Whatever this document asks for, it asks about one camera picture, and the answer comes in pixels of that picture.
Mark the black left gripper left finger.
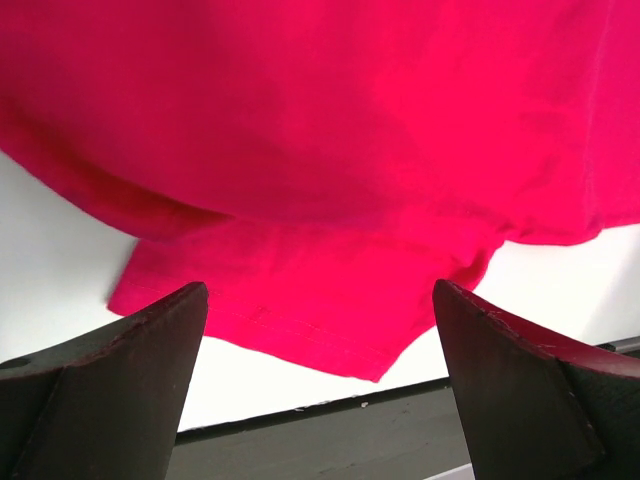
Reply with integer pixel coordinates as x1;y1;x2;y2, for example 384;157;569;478
1;283;208;480

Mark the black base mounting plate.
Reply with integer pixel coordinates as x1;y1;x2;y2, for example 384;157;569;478
167;379;470;480

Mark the crimson red t shirt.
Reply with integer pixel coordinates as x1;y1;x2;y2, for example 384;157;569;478
1;1;639;381

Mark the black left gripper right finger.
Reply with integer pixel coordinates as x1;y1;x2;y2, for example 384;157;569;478
433;280;639;480

